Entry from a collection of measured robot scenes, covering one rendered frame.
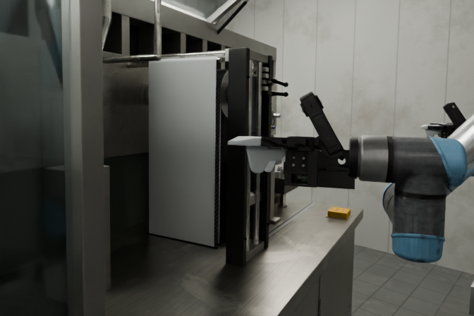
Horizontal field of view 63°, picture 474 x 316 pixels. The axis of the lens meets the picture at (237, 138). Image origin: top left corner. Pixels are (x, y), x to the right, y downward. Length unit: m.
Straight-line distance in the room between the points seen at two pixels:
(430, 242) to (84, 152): 0.50
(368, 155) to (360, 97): 3.19
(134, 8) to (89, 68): 0.91
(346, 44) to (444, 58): 0.87
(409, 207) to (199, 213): 0.65
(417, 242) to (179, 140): 0.71
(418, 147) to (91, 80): 0.47
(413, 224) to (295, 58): 3.60
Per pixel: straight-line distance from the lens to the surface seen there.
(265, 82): 1.04
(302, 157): 0.64
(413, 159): 0.63
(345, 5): 4.00
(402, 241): 0.67
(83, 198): 0.43
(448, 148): 0.65
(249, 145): 0.61
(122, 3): 1.30
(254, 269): 1.00
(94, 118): 0.43
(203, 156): 1.09
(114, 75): 1.23
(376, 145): 0.63
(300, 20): 4.21
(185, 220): 1.16
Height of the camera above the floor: 1.29
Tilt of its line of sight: 4 degrees down
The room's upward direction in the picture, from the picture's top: 1 degrees clockwise
